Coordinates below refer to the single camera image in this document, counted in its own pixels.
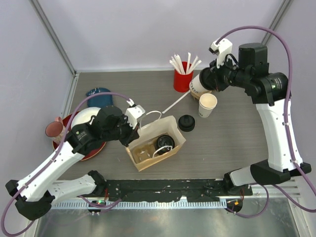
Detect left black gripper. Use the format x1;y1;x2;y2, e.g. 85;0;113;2
103;113;140;147

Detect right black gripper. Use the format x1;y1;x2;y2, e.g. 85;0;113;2
205;54;251;92

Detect white paper cup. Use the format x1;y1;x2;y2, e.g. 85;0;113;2
189;74;212;93
155;134;176;156

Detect brown paper bag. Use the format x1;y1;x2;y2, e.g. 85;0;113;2
126;116;186;171

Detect stack of black cup lids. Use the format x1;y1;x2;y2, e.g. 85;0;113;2
178;115;195;132

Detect white straw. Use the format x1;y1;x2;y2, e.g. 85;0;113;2
161;90;191;114

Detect brown cardboard cup carrier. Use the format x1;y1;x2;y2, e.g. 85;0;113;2
131;145;156;163

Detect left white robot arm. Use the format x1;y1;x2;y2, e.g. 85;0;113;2
5;105;145;221

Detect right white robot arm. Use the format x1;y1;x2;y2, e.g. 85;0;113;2
199;39;312;195

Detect blue cloth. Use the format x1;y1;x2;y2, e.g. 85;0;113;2
85;87;113;108

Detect white paper plate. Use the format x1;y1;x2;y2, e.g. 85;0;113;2
71;107;101;128

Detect red round plate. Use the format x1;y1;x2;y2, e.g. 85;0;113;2
52;111;106;161

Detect pink plastic cup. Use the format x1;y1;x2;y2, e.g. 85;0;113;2
45;117;66;144

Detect stack of white paper cups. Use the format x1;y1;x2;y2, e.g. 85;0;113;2
198;93;217;118

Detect remaining cardboard carrier stack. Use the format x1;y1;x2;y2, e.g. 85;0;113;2
191;90;204;100

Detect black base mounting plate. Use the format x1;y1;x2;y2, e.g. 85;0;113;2
77;178;254;203

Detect red straw holder cup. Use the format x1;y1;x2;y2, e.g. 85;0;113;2
173;70;194;92

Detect white wrapped straws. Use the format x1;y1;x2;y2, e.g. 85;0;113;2
169;52;201;75

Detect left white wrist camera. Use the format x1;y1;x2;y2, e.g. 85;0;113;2
125;98;145;129

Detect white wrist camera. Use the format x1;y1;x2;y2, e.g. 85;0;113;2
209;39;233;69
125;98;145;129

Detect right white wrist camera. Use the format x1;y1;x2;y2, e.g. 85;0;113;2
209;39;233;69

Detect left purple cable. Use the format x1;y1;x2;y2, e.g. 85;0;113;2
0;92;134;235

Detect purple cable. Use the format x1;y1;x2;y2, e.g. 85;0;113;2
0;92;134;235
214;26;316;218

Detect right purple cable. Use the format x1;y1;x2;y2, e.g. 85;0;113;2
214;26;316;218

